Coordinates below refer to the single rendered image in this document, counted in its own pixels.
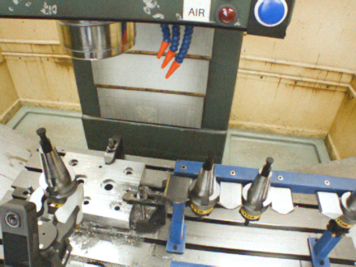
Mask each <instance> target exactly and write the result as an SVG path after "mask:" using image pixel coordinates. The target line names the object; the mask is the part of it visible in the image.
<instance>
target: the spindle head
mask: <svg viewBox="0 0 356 267"><path fill-rule="evenodd" d="M295 2H296V0H294V1H293V4H292V9H291V13H290V17H289V20H288V22H289V23H288V25H287V27H288V26H289V25H290V22H291V20H292V14H293V11H294V6H295ZM225 3H230V4H232V5H234V6H235V7H236V8H237V10H238V12H239V17H238V20H237V22H236V23H235V24H234V25H232V26H230V27H228V26H223V25H221V24H219V23H218V22H217V20H216V15H215V12H216V9H217V8H218V7H219V6H220V5H221V4H225ZM251 4H252V0H210V10H209V11H210V16H209V22H198V21H189V20H183V13H184V0H0V18H6V19H10V18H12V19H26V20H29V19H33V20H39V19H40V20H73V21H75V20H80V21H85V20H88V21H103V22H108V21H110V22H132V23H137V22H140V23H148V24H170V25H185V26H193V27H208V28H211V29H224V30H232V31H239V32H247V27H248V23H249V15H250V10H251V8H250V7H251Z"/></svg>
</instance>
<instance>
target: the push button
mask: <svg viewBox="0 0 356 267"><path fill-rule="evenodd" d="M284 14H285V6H284V5H283V4H282V2H281V1H280V0H264V1H262V2H261V3H260V4H259V7H258V9H257V15H258V17H259V18H260V20H261V21H262V22H263V23H265V24H266V25H273V24H277V23H279V21H281V19H283V17H284Z"/></svg>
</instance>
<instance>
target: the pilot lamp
mask: <svg viewBox="0 0 356 267"><path fill-rule="evenodd" d="M218 16H219V19H220V21H221V22H222V23H224V24H230V23H232V21H234V19H235V17H236V13H235V11H234V9H233V8H230V7H225V8H223V9H221V10H220V11H219V13H218Z"/></svg>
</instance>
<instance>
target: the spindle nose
mask: <svg viewBox="0 0 356 267"><path fill-rule="evenodd" d="M56 27H57V31H58V38H59V42H60V44H61V46H62V51H63V52H64V53H65V54H66V55H68V56H70V57H71V58H76V59H80V60H100V59H105V58H111V57H116V56H118V55H122V54H123V53H125V52H126V51H128V50H130V49H131V48H132V47H134V45H135V44H136V35H137V31H136V27H137V23H132V22H110V21H108V22H103V21H88V20H85V21H80V20H75V21H73V20H56Z"/></svg>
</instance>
